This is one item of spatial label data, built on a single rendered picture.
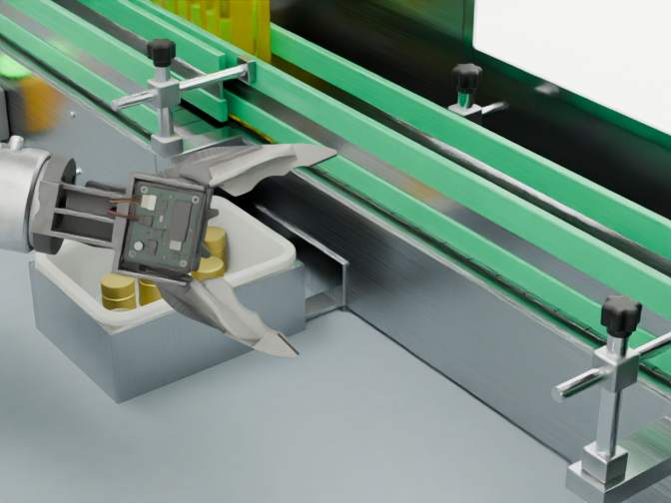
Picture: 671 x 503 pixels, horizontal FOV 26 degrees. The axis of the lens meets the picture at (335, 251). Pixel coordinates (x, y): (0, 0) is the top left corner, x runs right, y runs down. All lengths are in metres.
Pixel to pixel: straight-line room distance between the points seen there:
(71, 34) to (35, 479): 0.61
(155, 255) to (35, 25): 0.86
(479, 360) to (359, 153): 0.25
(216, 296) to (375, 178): 0.42
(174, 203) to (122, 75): 0.66
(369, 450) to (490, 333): 0.15
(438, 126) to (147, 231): 0.53
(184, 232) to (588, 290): 0.41
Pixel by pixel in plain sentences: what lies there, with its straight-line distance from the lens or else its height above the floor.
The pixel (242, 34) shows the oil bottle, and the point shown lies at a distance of 1.64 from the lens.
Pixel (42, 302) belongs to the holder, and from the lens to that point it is 1.49.
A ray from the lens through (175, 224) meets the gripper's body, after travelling 0.99.
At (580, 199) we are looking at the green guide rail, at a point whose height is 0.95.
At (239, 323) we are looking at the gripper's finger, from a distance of 1.05.
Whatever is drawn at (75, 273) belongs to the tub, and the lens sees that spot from 1.51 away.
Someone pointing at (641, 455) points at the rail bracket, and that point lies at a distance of 1.17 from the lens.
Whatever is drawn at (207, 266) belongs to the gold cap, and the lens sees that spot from 1.48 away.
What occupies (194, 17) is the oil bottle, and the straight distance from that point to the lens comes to 1.69.
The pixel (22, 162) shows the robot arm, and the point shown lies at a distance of 1.04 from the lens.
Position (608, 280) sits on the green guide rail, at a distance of 1.23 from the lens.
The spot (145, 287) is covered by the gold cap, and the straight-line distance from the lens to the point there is 1.49.
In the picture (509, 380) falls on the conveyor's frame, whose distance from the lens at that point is 1.34.
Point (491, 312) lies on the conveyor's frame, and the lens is 1.33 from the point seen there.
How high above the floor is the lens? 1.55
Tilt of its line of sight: 29 degrees down
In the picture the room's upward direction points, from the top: straight up
